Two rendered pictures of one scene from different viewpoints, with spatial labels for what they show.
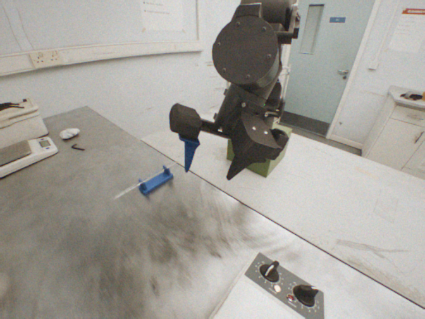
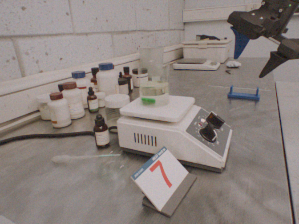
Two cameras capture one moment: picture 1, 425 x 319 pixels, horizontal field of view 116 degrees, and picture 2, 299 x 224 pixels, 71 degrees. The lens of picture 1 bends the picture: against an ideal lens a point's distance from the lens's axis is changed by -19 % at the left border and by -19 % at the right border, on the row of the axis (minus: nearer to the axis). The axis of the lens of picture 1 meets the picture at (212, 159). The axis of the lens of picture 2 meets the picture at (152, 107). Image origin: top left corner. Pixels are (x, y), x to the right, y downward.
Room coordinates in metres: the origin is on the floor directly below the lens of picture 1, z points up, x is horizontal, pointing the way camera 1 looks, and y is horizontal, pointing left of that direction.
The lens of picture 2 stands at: (-0.11, -0.43, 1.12)
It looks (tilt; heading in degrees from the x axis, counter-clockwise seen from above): 20 degrees down; 77
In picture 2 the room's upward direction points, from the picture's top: 3 degrees counter-clockwise
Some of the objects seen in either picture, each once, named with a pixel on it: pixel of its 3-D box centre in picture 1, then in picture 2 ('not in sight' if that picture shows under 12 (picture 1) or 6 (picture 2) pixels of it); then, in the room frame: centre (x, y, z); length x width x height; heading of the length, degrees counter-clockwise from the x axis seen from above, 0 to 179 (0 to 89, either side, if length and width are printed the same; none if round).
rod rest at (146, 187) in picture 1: (155, 178); (244, 92); (0.34, 0.16, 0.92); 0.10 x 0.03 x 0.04; 139
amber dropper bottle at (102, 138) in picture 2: not in sight; (100, 129); (-0.13, -0.02, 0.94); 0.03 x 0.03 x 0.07
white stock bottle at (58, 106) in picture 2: not in sight; (59, 109); (-0.23, 0.13, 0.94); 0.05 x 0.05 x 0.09
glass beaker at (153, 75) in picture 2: not in sight; (155, 84); (-0.01, -0.04, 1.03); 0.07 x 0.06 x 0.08; 111
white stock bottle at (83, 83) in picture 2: not in sight; (81, 89); (-0.19, 0.26, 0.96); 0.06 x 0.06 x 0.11
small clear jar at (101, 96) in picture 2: not in sight; (100, 99); (-0.13, 0.24, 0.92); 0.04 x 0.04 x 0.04
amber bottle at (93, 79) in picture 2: not in sight; (96, 82); (-0.14, 0.36, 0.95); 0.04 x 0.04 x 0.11
